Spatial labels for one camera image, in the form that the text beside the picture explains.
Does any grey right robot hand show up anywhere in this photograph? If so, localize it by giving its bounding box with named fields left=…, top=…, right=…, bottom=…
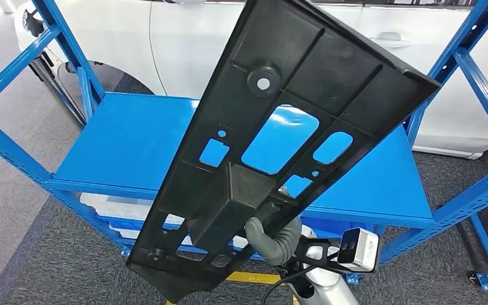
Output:
left=245, top=217, right=285, bottom=266

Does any long black plastic part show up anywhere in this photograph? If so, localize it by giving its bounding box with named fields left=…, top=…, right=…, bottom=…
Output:
left=125, top=0, right=442, bottom=304

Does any blue metal shelf rack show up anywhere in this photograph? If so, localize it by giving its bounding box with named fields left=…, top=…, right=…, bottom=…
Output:
left=0, top=0, right=488, bottom=294

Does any white car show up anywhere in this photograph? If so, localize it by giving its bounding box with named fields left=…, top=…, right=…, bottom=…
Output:
left=0, top=0, right=488, bottom=161

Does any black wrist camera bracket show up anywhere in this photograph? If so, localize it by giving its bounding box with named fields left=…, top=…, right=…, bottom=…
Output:
left=292, top=234, right=355, bottom=275

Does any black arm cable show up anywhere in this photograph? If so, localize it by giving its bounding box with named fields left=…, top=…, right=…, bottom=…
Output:
left=261, top=261, right=312, bottom=305

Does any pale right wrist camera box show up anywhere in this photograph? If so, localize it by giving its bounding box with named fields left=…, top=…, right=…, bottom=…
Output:
left=337, top=227, right=381, bottom=274

